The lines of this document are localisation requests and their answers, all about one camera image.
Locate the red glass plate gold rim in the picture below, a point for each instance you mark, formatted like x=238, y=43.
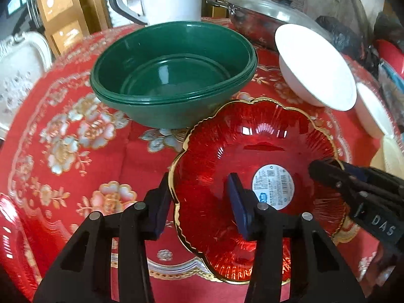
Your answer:
x=221, y=151

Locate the white ornate chair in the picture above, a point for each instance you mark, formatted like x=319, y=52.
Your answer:
x=22, y=69

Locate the black bag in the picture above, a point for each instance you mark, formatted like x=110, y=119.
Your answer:
x=344, y=38

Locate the cream plastic plate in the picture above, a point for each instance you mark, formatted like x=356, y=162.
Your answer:
x=394, y=154

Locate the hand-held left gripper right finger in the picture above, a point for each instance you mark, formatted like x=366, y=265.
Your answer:
x=238, y=205

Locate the steel pot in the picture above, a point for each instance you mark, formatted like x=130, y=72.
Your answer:
x=252, y=25

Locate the red floral tablecloth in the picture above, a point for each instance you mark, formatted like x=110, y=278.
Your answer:
x=79, y=164

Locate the white bowl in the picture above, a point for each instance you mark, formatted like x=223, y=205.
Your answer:
x=315, y=66
x=372, y=113

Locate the green plastic bowl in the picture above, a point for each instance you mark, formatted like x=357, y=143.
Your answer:
x=164, y=115
x=176, y=79

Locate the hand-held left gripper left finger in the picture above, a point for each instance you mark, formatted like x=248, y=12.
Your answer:
x=161, y=209

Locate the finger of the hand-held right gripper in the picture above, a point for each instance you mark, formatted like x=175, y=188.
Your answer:
x=325, y=173
x=374, y=175

